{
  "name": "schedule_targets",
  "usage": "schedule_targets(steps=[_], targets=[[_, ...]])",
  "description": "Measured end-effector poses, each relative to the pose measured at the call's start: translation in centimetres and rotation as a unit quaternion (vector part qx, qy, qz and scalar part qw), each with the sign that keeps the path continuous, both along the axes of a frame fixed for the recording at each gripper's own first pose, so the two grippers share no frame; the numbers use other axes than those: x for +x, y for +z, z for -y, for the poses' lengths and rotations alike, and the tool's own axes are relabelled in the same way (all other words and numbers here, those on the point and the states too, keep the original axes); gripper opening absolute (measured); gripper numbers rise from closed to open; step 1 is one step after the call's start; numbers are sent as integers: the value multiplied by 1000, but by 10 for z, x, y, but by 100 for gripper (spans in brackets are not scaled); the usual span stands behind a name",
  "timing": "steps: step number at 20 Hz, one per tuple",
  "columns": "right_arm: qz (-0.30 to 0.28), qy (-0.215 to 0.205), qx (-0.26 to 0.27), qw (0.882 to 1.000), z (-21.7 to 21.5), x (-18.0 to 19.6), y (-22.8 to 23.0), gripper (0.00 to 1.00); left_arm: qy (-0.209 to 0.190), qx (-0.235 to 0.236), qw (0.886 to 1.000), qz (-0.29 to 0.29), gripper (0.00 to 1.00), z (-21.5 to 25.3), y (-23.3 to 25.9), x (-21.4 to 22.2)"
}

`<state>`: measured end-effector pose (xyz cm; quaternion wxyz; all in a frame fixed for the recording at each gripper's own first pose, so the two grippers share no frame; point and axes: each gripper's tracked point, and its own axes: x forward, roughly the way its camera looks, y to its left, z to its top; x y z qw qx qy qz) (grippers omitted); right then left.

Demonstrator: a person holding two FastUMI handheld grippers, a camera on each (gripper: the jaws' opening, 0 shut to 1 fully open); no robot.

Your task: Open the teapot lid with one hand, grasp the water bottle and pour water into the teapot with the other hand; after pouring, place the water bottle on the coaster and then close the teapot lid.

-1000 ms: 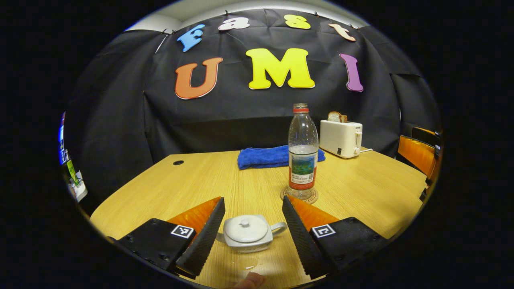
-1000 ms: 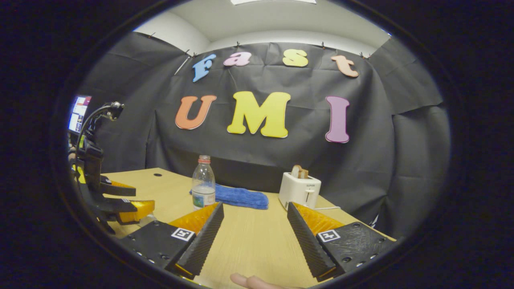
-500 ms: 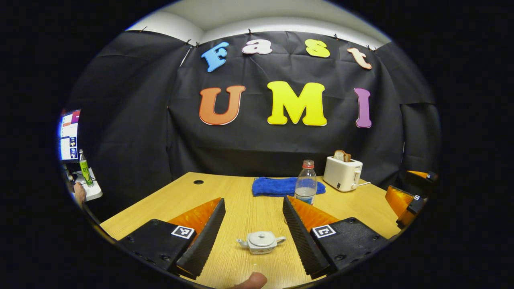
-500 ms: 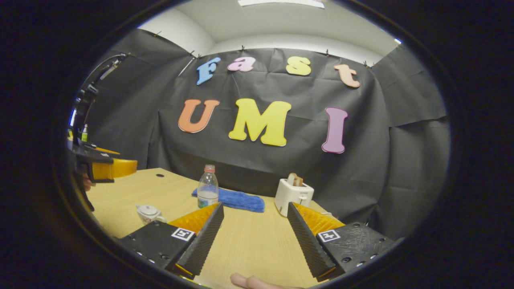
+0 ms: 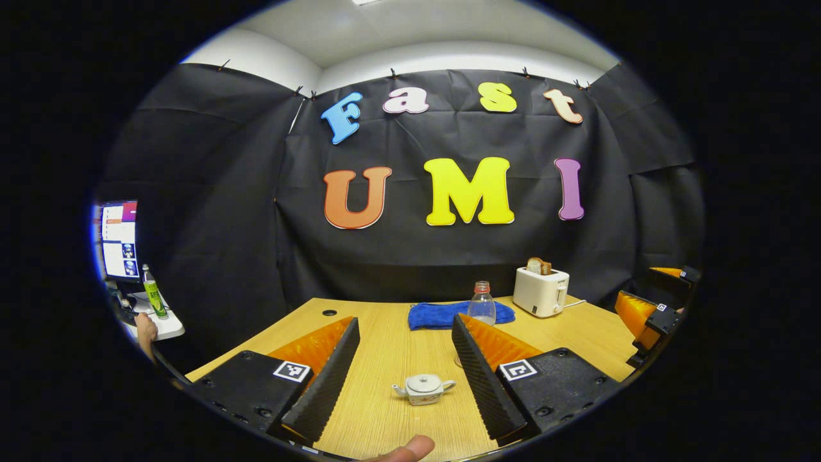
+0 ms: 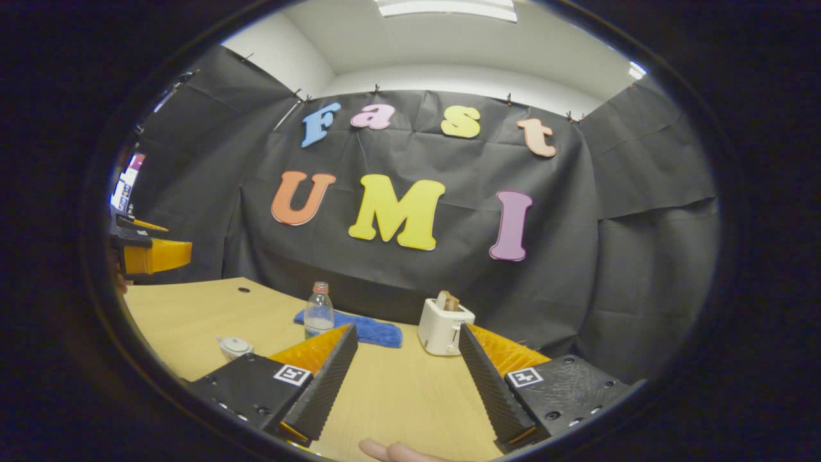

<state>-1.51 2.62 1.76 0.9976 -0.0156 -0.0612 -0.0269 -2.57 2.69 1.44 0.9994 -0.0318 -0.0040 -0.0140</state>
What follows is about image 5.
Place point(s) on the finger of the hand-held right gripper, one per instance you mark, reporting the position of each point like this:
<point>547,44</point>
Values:
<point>667,271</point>
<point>635,314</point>

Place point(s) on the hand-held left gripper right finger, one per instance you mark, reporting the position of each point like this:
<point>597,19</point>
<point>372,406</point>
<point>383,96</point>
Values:
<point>481,378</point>

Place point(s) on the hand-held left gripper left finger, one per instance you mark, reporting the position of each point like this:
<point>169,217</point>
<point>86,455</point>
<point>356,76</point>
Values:
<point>330,378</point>

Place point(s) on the white teacup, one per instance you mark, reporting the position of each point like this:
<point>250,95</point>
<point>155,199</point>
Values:
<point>423,399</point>

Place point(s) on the green drink bottle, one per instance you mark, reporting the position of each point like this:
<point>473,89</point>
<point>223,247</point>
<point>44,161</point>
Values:
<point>154,298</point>

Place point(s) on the blue towel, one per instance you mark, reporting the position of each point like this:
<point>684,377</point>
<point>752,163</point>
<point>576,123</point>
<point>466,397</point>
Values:
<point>436,316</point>

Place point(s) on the white toaster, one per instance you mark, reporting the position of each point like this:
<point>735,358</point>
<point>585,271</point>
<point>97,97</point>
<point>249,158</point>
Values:
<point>539,292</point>

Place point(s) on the light bread slice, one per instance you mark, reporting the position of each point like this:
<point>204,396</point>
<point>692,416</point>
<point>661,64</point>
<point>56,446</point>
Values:
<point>534,266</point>

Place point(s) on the black backdrop cloth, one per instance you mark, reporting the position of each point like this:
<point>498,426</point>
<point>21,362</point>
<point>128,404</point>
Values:
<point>385,263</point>

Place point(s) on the white side table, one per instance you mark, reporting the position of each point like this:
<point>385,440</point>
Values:
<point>172,327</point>

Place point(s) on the computer monitor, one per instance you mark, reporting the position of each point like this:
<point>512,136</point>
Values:
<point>120,240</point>

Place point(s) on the ceiling light panel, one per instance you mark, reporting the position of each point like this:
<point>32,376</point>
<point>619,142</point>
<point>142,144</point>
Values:
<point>367,2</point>

